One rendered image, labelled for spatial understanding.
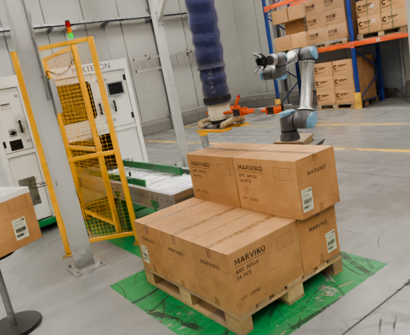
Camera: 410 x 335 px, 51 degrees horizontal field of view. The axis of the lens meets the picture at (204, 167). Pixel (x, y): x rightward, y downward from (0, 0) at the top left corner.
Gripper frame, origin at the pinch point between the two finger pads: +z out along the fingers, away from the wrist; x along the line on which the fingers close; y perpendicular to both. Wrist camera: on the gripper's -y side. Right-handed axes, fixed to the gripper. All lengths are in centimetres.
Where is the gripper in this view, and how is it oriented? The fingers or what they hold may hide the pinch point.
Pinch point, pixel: (254, 63)
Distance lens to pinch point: 344.0
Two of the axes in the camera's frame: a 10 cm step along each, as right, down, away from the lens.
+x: -1.9, -9.6, -2.2
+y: -6.0, -0.6, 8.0
